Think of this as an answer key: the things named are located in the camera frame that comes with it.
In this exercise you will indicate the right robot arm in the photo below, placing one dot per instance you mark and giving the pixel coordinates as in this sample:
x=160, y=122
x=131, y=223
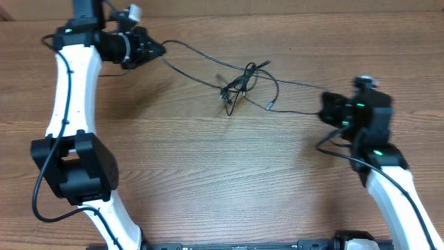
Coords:
x=361, y=136

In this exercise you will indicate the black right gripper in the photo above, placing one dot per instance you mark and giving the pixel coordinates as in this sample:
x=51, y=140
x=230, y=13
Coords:
x=339, y=109

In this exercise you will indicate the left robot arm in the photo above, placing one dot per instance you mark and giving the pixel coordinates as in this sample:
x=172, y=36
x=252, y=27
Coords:
x=71, y=159

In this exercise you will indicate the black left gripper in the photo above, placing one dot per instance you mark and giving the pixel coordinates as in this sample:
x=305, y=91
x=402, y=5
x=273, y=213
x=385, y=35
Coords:
x=144, y=42

